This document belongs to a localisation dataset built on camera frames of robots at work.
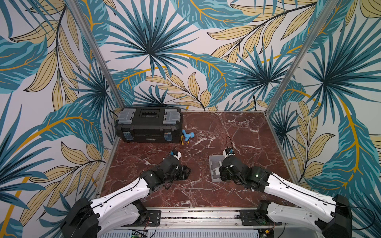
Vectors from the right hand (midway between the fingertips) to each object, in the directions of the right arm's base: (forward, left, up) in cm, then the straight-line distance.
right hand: (219, 169), depth 77 cm
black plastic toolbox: (+27, +39, +5) cm, 48 cm away
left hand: (0, +17, -3) cm, 17 cm away
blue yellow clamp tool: (+28, +17, -10) cm, 34 cm away
